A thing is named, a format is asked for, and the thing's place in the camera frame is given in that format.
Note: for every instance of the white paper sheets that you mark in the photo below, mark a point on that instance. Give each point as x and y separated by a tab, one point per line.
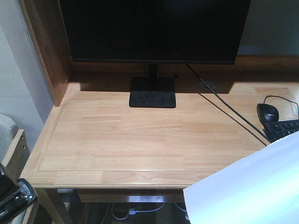
262	188

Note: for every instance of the grey cushioned wooden chair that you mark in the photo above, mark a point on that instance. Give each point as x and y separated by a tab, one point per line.
14	151

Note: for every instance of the black computer monitor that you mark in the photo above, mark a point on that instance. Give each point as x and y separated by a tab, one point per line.
154	32

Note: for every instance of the black computer mouse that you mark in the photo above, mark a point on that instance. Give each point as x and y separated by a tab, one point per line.
268	113

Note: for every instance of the black keyboard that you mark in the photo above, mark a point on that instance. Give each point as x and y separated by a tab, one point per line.
279	129

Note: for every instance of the wooden desk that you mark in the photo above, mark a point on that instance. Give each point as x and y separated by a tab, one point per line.
93	141

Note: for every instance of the black orange stapler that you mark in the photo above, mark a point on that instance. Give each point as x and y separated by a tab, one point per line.
15	196

